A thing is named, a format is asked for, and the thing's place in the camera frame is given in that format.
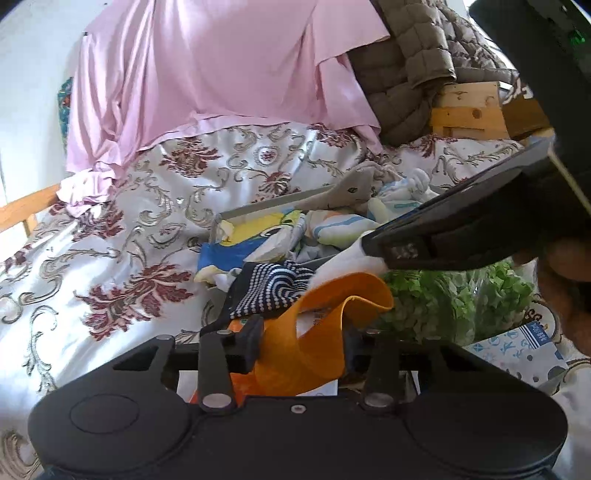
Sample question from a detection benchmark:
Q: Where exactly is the grey plush toy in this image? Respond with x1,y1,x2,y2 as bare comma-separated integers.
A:
295,161,403,216

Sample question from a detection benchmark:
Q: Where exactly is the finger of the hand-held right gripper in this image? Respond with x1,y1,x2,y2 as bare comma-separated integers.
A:
361,220,509,273
373,137,556,232

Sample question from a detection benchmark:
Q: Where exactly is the pink bed sheet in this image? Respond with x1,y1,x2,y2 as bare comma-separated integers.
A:
60,0,391,217

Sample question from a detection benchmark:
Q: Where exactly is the wooden bunk bed frame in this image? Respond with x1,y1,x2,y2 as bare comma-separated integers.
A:
429,82,555,140

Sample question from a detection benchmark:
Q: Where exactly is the black dotted striped sock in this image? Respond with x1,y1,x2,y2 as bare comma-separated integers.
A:
201,261,315,336

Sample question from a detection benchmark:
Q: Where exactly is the brown quilted jacket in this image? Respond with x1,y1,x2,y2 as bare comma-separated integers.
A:
346,0,519,147

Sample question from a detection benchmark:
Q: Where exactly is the white blue-print cloth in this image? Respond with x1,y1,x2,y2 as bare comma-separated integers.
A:
462,320,571,396

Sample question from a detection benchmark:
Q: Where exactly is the white blue plush toy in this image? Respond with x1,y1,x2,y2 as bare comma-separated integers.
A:
369,168,439,223

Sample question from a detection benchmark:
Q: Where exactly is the yellow blue printed cloth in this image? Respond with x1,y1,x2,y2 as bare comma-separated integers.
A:
196,210,305,283

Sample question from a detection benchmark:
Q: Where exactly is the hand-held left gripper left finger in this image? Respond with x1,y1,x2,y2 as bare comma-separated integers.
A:
111,316,266,414

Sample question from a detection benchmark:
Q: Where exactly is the green artificial plant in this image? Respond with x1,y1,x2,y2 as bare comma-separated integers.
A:
374,261,536,348

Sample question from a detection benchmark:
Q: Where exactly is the white blue-striped cloth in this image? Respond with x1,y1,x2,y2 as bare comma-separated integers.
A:
299,210,380,246

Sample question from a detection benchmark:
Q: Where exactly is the wooden bed rail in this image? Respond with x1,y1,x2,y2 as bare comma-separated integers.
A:
0,184,62,237

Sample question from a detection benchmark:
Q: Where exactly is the teal patterned cloth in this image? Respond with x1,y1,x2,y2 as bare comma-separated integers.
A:
56,76,75,154

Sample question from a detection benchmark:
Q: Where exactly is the orange cloth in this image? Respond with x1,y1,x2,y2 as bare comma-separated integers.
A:
191,272,395,401

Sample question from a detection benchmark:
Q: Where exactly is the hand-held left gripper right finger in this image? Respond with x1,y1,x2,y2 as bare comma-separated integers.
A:
344,323,467,412

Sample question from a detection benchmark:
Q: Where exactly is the floral printed blanket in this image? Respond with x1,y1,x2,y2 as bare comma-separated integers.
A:
0,122,591,480

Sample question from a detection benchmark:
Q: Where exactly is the person's right hand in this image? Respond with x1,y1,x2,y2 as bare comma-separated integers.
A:
512,239,591,358

